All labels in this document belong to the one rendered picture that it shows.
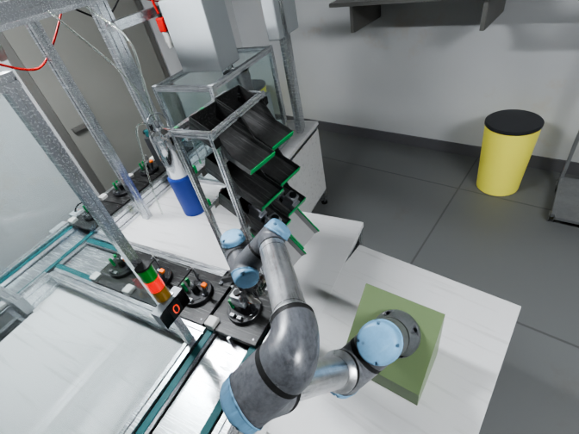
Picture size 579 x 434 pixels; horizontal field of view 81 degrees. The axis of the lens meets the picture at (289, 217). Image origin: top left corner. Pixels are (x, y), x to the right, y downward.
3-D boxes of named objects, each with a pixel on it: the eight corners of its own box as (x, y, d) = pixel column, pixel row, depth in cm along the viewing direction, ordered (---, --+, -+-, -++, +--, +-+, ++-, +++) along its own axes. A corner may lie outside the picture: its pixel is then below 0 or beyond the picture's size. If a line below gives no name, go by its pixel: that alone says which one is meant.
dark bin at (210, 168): (283, 192, 131) (286, 179, 125) (261, 212, 124) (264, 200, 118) (228, 154, 137) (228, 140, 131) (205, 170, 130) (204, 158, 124)
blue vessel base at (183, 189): (212, 202, 220) (197, 168, 202) (197, 218, 210) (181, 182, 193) (194, 199, 226) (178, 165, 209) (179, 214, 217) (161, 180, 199)
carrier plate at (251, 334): (284, 298, 141) (283, 294, 140) (256, 349, 126) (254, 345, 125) (238, 283, 152) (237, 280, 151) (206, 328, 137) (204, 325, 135)
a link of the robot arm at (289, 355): (306, 345, 55) (264, 207, 97) (263, 385, 58) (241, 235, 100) (351, 367, 60) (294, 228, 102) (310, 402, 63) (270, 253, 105)
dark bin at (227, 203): (290, 222, 141) (293, 212, 135) (270, 242, 134) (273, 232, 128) (239, 186, 147) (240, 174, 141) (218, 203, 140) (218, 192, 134)
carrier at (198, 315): (235, 282, 153) (227, 264, 145) (203, 327, 137) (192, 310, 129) (195, 269, 163) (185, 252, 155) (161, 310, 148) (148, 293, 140)
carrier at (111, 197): (150, 185, 234) (141, 170, 226) (124, 207, 219) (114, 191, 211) (127, 181, 244) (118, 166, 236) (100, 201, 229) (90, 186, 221)
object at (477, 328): (519, 310, 131) (521, 306, 130) (429, 577, 84) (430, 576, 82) (359, 248, 171) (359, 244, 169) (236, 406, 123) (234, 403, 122)
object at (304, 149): (328, 201, 338) (318, 120, 283) (277, 286, 268) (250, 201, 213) (270, 191, 368) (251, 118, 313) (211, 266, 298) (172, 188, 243)
